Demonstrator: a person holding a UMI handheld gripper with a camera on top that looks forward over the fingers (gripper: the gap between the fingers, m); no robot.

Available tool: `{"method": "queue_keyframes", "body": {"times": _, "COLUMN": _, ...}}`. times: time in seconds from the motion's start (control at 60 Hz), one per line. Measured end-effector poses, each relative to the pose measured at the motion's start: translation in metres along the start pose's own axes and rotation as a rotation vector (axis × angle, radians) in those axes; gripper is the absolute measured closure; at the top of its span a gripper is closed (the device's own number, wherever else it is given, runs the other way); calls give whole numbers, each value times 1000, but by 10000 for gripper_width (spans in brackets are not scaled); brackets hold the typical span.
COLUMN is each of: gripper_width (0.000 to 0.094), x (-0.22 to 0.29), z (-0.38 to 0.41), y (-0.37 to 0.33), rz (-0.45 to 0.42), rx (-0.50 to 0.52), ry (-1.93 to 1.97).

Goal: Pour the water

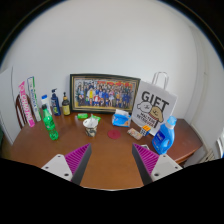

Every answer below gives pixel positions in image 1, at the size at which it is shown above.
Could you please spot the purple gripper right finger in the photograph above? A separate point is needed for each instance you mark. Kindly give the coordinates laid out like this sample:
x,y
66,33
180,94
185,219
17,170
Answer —
x,y
152,166

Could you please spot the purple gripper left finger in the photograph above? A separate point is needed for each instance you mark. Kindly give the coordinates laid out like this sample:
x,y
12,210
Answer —
x,y
72,166

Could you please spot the green plastic soda bottle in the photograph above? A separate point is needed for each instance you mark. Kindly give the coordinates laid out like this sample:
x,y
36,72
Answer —
x,y
49,123

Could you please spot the blue detergent bottle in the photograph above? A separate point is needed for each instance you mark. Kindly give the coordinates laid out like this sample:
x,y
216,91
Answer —
x,y
164,138

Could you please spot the rubiks cube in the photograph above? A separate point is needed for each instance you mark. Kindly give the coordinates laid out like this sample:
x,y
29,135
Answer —
x,y
145,130

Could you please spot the small patterned card box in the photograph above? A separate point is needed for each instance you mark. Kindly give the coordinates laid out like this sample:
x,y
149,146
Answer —
x,y
135,134

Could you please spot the camouflage paper cup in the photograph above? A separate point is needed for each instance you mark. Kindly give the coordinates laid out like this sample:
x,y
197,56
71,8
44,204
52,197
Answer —
x,y
90,125

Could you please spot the red round coaster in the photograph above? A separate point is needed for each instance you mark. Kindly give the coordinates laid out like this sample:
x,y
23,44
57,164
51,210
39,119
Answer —
x,y
114,134

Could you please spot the green small box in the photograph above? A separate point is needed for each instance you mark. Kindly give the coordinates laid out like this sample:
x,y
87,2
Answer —
x,y
82,115

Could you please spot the green flat packet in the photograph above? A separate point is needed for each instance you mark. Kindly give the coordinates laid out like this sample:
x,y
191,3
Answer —
x,y
96,117

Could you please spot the dark amber pump bottle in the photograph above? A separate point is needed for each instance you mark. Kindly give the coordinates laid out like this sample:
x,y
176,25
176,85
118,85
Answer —
x,y
65,105

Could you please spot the white GIFT paper bag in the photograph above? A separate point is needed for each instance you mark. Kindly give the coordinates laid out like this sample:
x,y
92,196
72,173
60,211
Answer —
x,y
153,103

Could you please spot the pink tube box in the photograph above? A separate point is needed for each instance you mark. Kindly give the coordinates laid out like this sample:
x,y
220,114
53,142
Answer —
x,y
25,104

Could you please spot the dark blue pump bottle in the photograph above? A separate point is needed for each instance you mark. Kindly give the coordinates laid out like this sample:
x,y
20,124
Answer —
x,y
55,103

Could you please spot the white shampoo bottle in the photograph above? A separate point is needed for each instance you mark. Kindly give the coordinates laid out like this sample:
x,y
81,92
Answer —
x,y
45,100

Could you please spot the framed group photo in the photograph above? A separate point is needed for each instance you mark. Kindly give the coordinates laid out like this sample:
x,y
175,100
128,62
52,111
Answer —
x,y
102,93

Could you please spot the white board panel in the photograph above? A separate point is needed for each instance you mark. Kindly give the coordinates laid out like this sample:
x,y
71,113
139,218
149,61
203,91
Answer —
x,y
8,117

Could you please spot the green white tube box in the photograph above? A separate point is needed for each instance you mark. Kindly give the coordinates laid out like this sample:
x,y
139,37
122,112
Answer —
x,y
33,98

